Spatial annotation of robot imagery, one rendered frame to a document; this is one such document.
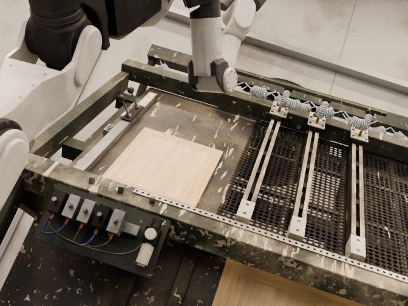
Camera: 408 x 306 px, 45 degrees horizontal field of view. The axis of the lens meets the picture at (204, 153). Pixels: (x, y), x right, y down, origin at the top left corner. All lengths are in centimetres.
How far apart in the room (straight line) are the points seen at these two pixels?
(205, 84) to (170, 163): 95
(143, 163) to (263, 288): 78
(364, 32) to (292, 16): 80
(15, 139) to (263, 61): 442
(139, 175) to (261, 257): 67
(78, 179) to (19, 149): 113
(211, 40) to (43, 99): 53
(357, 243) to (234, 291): 55
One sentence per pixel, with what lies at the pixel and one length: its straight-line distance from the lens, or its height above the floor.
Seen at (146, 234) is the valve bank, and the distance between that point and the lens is 192.
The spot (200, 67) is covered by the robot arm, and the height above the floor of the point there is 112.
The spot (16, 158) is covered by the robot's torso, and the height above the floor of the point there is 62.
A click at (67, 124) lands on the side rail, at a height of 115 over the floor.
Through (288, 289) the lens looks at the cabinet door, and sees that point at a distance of 223.
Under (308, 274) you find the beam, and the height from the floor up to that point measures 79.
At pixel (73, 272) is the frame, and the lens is 231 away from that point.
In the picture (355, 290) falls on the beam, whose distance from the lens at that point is 206.
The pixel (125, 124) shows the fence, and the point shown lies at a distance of 260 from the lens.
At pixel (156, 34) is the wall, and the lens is 538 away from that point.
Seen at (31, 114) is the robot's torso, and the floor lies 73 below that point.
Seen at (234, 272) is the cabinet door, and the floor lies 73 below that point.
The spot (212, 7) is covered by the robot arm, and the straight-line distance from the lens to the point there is 144.
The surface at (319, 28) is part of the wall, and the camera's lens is 564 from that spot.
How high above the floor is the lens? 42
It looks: 20 degrees up
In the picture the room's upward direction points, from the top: 20 degrees clockwise
